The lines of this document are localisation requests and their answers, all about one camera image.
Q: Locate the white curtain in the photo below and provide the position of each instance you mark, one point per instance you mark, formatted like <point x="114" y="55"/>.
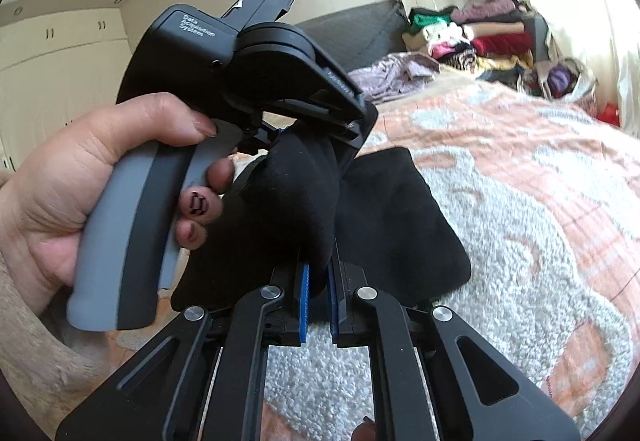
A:
<point x="625" y="71"/>

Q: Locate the grey headboard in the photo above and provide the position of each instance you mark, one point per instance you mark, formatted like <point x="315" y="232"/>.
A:
<point x="350" y="31"/>

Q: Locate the orange and white bedspread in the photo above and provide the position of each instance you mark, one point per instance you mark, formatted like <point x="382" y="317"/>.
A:
<point x="525" y="221"/>

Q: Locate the cream wardrobe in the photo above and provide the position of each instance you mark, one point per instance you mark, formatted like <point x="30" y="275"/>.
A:
<point x="55" y="81"/>

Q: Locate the person's left forearm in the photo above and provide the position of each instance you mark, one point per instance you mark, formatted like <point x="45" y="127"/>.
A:
<point x="40" y="361"/>

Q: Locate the red object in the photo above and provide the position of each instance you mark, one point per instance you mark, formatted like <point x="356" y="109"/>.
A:
<point x="609" y="115"/>

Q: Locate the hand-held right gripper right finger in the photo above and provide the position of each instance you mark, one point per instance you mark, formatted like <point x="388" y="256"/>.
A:
<point x="334" y="308"/>

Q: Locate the pile of mixed clothes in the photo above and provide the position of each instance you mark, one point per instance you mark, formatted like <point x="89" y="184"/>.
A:
<point x="475" y="36"/>

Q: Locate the lilac garment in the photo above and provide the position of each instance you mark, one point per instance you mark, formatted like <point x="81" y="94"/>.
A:
<point x="395" y="73"/>

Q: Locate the bag with purple cloth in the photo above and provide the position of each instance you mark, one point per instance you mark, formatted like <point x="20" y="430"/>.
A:
<point x="560" y="78"/>

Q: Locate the black t-shirt with orange print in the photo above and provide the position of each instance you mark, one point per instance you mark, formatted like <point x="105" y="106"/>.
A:
<point x="390" y="221"/>

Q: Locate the person's right hand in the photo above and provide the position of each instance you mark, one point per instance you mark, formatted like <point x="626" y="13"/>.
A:
<point x="362" y="430"/>

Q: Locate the person's left hand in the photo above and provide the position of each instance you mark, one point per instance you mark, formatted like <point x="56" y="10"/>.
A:
<point x="60" y="191"/>

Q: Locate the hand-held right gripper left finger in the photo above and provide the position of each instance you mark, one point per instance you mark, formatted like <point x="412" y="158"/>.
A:
<point x="302" y="308"/>

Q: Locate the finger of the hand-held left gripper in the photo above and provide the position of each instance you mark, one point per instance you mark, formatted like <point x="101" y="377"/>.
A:
<point x="360" y="136"/>
<point x="272" y="136"/>

